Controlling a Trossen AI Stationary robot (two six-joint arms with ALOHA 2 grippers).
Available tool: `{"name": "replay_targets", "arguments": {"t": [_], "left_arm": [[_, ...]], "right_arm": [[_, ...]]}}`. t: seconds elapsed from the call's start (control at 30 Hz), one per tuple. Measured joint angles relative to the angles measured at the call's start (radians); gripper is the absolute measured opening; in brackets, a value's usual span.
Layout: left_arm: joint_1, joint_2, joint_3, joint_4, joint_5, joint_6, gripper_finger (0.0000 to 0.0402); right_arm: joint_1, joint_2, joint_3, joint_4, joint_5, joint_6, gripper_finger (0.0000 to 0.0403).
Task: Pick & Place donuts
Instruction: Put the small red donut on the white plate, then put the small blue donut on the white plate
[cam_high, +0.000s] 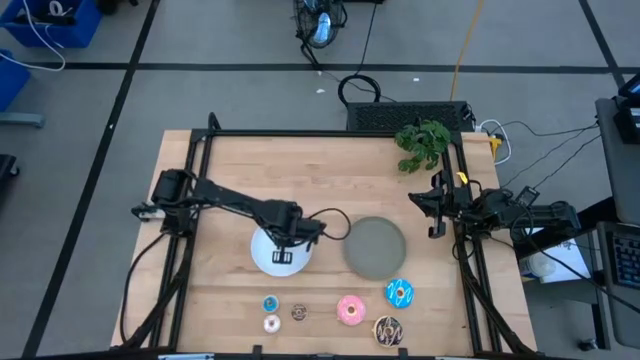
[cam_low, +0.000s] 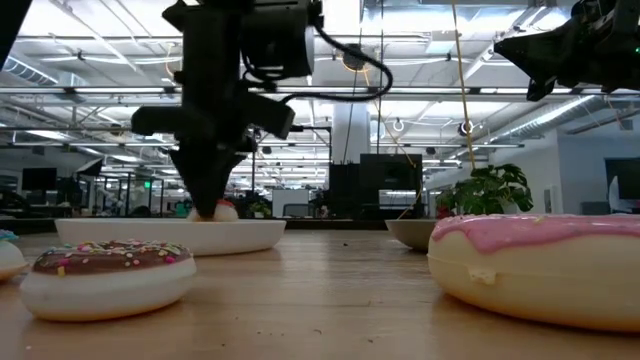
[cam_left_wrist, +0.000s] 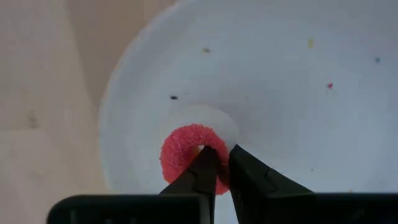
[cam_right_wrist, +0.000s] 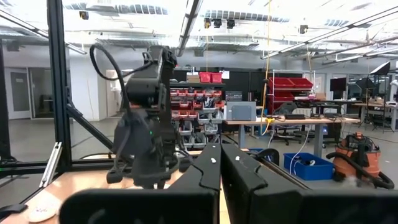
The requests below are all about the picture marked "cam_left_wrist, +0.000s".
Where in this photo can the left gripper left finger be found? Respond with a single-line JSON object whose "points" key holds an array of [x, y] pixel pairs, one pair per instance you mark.
{"points": [[192, 186]]}

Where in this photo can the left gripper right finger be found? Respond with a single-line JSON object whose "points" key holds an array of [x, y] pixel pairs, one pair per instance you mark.
{"points": [[258, 193]]}

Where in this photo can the small red sugared donut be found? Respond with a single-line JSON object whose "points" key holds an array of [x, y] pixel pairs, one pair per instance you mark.
{"points": [[178, 151]]}

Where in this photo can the white round plate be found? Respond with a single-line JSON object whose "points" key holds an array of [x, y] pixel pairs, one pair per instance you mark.
{"points": [[280, 109]]}

